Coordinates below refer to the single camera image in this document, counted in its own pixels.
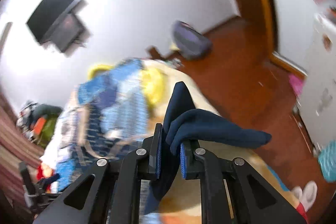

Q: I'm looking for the navy patterned garment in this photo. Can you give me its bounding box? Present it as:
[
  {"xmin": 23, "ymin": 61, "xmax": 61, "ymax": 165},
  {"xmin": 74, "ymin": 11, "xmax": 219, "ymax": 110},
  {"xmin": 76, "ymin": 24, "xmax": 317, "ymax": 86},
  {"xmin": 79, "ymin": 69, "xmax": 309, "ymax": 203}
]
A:
[{"xmin": 143, "ymin": 81, "xmax": 272, "ymax": 215}]

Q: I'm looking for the clothes pile with orange box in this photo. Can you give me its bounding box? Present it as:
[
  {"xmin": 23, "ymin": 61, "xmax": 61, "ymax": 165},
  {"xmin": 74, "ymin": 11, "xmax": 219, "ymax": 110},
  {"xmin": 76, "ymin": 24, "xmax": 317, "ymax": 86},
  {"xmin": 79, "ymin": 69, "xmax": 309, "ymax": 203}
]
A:
[{"xmin": 16, "ymin": 100, "xmax": 63, "ymax": 148}]

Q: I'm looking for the red plush toy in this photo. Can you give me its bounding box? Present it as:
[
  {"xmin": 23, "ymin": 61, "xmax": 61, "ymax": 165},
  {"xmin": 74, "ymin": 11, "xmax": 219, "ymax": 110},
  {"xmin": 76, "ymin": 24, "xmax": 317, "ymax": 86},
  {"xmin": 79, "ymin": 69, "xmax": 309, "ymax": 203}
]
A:
[{"xmin": 37, "ymin": 162, "xmax": 60, "ymax": 193}]

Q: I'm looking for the striped maroon curtain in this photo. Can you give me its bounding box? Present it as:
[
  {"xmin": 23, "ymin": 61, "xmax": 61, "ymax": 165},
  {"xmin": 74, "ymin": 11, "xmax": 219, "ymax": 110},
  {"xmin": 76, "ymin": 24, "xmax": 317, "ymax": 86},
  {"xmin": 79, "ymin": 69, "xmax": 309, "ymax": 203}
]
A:
[{"xmin": 0, "ymin": 94, "xmax": 43, "ymax": 205}]

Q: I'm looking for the white slipper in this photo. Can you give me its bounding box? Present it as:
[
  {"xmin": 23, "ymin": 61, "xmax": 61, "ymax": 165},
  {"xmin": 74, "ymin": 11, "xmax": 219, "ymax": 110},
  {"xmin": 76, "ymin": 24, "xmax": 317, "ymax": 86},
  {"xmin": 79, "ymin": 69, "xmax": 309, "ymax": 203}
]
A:
[{"xmin": 291, "ymin": 181, "xmax": 318, "ymax": 212}]

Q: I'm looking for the blue patchwork bedspread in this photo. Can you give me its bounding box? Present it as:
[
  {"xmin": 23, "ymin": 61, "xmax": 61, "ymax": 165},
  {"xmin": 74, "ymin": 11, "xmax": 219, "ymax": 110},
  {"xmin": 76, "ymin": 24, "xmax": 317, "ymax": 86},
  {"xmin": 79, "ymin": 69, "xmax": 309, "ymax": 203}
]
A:
[{"xmin": 41, "ymin": 59, "xmax": 165, "ymax": 193}]

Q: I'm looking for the teal basket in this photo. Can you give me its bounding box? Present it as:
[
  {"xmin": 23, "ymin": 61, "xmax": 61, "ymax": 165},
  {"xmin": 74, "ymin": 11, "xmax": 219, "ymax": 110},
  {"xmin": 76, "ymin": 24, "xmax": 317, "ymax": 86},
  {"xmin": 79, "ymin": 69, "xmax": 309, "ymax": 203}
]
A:
[{"xmin": 318, "ymin": 140, "xmax": 336, "ymax": 182}]

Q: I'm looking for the white cabinet with stickers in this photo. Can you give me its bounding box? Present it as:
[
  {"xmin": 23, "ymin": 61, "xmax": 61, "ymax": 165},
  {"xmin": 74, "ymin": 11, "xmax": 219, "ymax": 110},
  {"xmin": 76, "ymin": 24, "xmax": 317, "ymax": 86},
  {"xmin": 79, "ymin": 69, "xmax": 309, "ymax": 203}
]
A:
[{"xmin": 297, "ymin": 14, "xmax": 335, "ymax": 153}]

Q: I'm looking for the purple grey bag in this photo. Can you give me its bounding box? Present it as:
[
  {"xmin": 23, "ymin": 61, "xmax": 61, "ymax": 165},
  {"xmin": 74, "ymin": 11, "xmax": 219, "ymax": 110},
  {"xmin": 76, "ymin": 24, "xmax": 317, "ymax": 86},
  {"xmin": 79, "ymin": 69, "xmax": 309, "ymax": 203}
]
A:
[{"xmin": 172, "ymin": 20, "xmax": 213, "ymax": 60}]

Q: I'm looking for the black wall television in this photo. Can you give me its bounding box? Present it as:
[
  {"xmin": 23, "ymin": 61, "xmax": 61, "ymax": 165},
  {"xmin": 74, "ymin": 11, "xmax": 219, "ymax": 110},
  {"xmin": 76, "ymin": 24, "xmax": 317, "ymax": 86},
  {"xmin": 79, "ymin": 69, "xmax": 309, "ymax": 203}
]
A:
[{"xmin": 26, "ymin": 0, "xmax": 85, "ymax": 53}]

